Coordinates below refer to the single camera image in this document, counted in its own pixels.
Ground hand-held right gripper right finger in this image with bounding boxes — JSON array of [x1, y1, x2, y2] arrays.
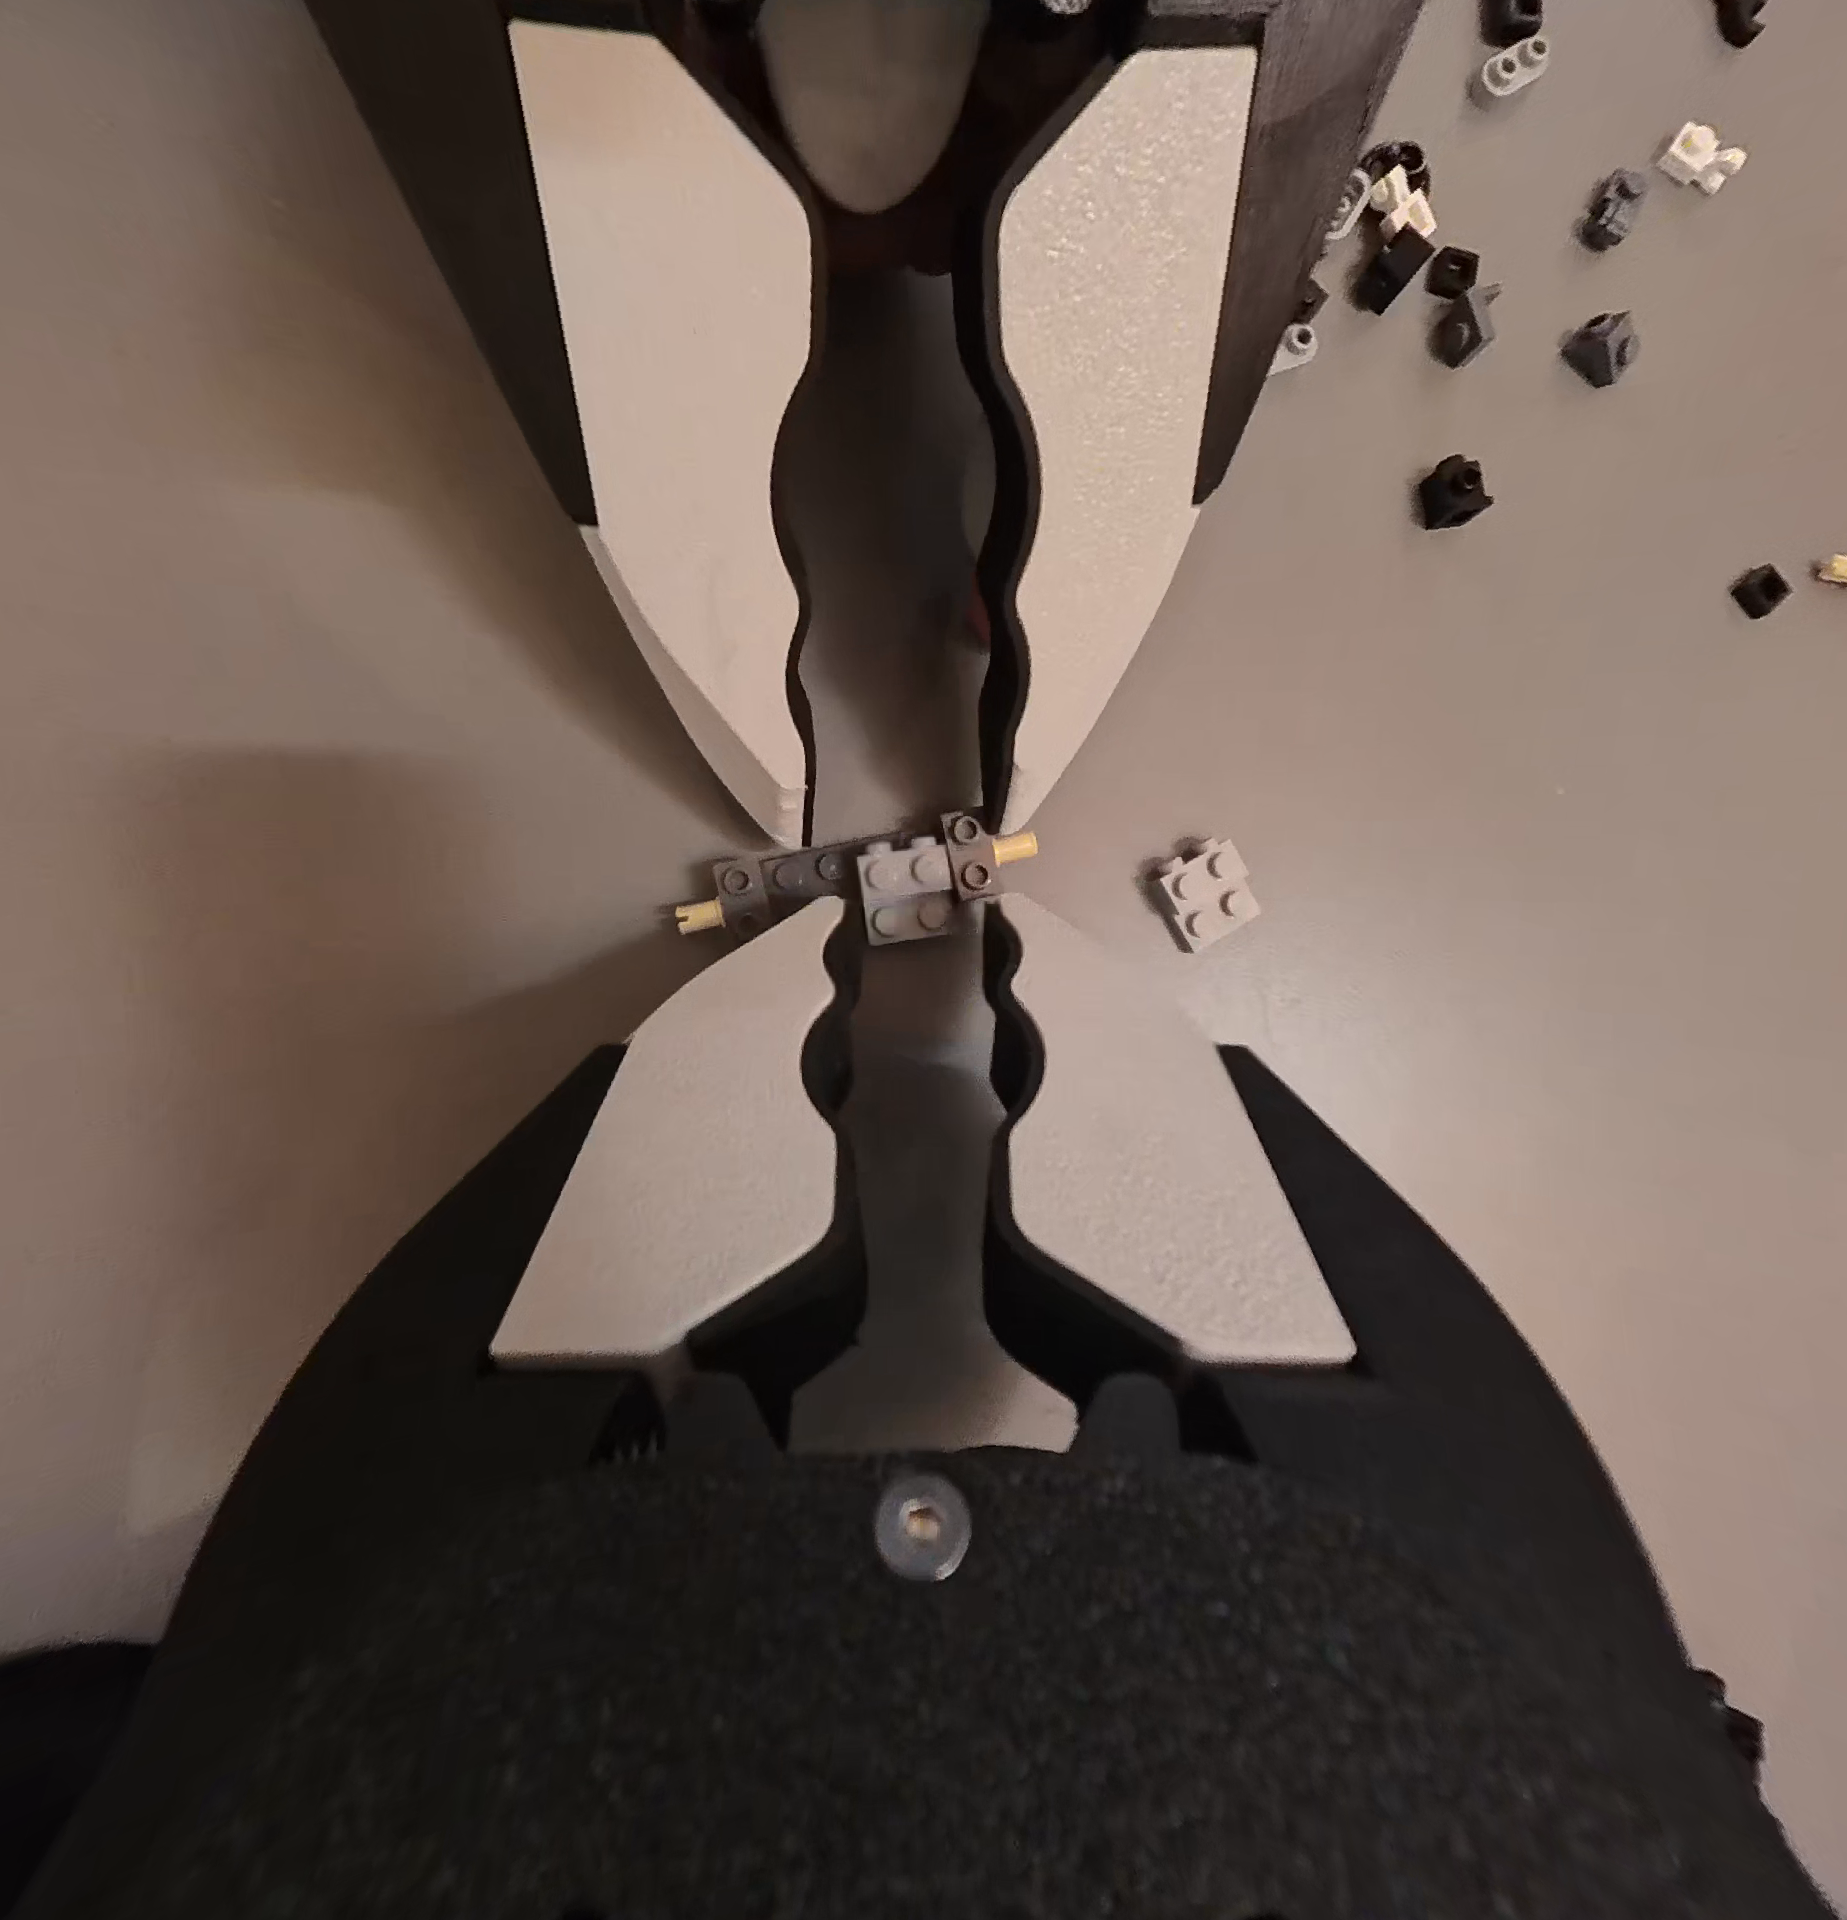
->
[[983, 896, 1361, 1448]]

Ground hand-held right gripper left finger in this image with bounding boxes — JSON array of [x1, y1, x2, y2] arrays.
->
[[490, 898, 866, 1448]]

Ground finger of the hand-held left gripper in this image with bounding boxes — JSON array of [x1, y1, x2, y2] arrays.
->
[[978, 45, 1257, 830], [510, 22, 820, 844]]

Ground dark grey brick assembly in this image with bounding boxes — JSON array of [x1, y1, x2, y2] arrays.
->
[[708, 810, 1010, 930]]

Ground grey desk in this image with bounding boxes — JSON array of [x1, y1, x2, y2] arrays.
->
[[0, 0, 1847, 1920]]

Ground scattered small toy bricks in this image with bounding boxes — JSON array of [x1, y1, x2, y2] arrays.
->
[[1269, 0, 1847, 624]]

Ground black mesh wrist rest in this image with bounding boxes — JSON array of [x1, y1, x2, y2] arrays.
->
[[0, 1641, 151, 1920]]

